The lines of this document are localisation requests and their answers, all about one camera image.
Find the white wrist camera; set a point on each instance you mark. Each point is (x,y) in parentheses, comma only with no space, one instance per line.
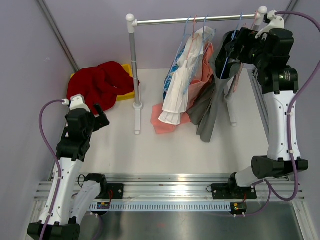
(76,105)
(275,22)

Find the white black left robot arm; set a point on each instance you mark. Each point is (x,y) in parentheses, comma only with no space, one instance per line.
(64,210)

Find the blue hanger salmon skirt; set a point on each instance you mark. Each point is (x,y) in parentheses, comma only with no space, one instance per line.
(197,51)

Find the salmon pink skirt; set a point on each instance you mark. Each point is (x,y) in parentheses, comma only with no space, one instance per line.
(197,84)

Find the silver white clothes rack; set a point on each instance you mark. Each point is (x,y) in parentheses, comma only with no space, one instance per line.
(132,23)

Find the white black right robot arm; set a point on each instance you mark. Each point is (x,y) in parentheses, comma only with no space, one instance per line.
(269,52)

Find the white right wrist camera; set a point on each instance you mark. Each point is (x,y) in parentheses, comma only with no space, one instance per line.
(275,22)

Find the blue hanger floral skirt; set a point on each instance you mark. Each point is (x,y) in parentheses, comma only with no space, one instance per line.
(184,35)

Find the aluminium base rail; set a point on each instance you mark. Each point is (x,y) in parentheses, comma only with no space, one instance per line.
(175,187)

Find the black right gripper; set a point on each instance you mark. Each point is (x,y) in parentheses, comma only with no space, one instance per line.
(246,38)

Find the blue wire hanger grey skirt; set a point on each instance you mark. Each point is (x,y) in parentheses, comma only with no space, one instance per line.
(228,51)

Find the yellow plastic bin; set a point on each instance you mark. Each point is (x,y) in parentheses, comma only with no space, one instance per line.
(126,83)

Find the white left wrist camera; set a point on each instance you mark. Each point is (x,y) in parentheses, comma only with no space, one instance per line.
(76,105)

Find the white pleated skirt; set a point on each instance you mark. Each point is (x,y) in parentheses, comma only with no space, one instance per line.
(175,103)

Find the white slotted cable duct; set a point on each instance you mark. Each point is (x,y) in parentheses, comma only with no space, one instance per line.
(161,207)

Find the red cloth garment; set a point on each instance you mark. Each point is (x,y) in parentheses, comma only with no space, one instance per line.
(100,86)

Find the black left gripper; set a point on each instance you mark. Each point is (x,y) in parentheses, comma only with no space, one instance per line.
(101,121)

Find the empty pink wire hanger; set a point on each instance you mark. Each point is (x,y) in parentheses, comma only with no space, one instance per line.
(237,77)

